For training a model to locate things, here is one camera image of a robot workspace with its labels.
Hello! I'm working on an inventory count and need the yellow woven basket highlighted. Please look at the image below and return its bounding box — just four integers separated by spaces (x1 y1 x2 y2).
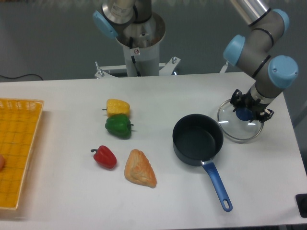
0 98 44 210

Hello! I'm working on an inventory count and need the dark saucepan blue handle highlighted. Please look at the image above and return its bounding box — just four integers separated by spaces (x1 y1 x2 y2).
172 114 233 212

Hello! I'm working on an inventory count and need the white metal base frame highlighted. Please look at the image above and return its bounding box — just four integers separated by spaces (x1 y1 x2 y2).
94 57 230 79

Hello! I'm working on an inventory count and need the golden pastry turnover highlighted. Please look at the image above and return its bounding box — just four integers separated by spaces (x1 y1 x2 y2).
124 149 157 188

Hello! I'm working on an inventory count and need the black device table edge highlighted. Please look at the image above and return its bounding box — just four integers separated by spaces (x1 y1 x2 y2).
295 194 307 218

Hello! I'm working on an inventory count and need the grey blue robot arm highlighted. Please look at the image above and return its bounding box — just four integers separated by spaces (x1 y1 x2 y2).
93 0 298 122

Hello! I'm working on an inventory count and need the black floor cable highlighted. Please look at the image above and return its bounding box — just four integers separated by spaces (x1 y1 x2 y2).
0 74 43 81

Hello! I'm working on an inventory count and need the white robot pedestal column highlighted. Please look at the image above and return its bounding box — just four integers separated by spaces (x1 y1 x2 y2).
117 12 165 77

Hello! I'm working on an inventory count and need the black pedestal cable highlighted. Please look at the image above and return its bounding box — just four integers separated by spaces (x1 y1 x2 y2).
129 36 141 77

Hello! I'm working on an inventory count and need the yellow bell pepper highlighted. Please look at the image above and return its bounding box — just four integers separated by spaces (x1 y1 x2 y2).
102 99 130 117

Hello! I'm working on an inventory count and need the red bell pepper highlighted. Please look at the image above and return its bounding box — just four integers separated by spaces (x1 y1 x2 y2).
91 145 117 169

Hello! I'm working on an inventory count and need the green bell pepper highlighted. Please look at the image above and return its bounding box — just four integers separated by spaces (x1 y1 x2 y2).
105 114 133 139

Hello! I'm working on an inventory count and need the glass lid blue knob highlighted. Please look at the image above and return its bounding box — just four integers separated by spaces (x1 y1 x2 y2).
217 99 264 142

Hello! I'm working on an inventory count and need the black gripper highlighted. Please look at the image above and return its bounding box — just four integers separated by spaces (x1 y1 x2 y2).
230 89 274 123

